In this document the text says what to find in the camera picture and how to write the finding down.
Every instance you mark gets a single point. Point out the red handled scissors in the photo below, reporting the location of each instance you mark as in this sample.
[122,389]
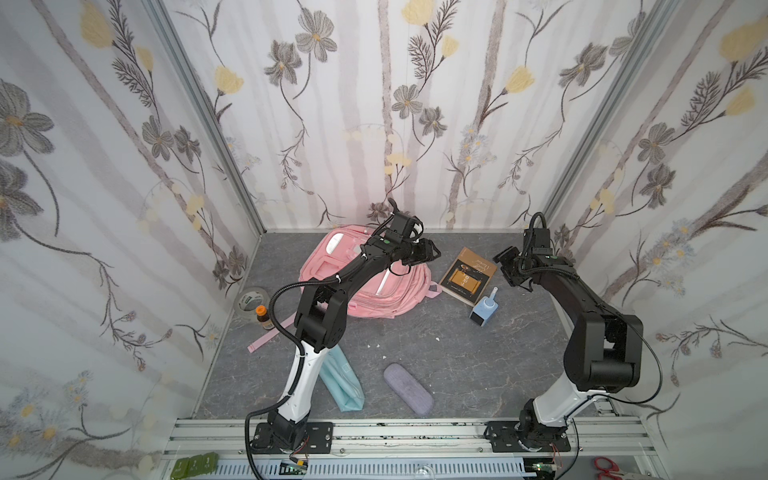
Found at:
[607,469]

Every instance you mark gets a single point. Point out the teal pencil pouch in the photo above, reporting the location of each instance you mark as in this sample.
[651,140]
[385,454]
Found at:
[341,381]

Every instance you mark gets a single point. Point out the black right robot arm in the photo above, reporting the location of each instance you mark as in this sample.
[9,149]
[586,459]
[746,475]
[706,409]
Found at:
[604,352]

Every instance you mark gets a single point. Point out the orange cap brown bottle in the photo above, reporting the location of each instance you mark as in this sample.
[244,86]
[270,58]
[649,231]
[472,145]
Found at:
[264,318]

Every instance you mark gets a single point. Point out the white tape roll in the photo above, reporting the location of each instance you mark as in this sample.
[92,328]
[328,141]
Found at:
[250,300]

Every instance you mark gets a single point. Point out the pink student backpack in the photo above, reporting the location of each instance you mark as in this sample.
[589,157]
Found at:
[332,282]

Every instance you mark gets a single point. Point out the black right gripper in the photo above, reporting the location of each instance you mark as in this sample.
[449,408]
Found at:
[510,264]

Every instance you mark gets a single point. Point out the brown and black book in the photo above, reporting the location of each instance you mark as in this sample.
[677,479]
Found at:
[468,277]

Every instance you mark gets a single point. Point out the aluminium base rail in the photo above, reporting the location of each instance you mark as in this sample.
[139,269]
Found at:
[453,448]

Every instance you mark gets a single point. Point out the purple glasses case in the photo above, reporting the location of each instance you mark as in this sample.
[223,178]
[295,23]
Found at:
[408,389]

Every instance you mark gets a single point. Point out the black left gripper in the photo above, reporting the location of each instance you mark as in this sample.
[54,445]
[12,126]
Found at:
[424,250]

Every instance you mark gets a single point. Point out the green connector block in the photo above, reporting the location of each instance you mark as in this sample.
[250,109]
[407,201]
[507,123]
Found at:
[194,466]

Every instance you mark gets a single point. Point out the light blue stamp device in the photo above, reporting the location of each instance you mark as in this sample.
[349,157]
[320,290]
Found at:
[483,311]

